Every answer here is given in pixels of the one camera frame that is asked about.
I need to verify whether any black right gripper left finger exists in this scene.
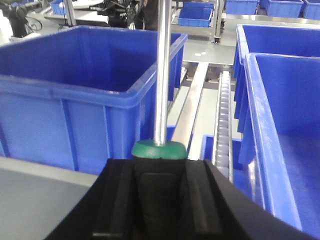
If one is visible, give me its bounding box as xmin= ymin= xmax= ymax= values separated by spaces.
xmin=46 ymin=159 xmax=136 ymax=240

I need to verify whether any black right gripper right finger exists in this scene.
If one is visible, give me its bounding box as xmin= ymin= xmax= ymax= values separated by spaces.
xmin=184 ymin=160 xmax=313 ymax=240

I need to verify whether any green black screwdriver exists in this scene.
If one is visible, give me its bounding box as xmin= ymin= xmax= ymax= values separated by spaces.
xmin=132 ymin=0 xmax=187 ymax=240

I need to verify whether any steel roller track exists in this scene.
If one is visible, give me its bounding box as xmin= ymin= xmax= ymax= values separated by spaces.
xmin=212 ymin=70 xmax=234 ymax=183

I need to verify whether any blue bin right near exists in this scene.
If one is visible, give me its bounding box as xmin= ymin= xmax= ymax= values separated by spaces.
xmin=238 ymin=53 xmax=320 ymax=238

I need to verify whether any blue bin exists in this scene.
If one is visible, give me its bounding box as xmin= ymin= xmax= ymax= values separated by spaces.
xmin=238 ymin=53 xmax=320 ymax=238
xmin=233 ymin=24 xmax=320 ymax=133
xmin=0 ymin=24 xmax=189 ymax=176

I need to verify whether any blue bin left near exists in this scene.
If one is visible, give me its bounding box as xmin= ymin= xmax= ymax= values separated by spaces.
xmin=0 ymin=24 xmax=189 ymax=176

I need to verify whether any blue bin right rear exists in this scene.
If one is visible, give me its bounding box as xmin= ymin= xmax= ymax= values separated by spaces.
xmin=233 ymin=24 xmax=320 ymax=133

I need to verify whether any person in black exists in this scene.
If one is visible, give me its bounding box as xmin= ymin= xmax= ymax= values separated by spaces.
xmin=127 ymin=0 xmax=159 ymax=31

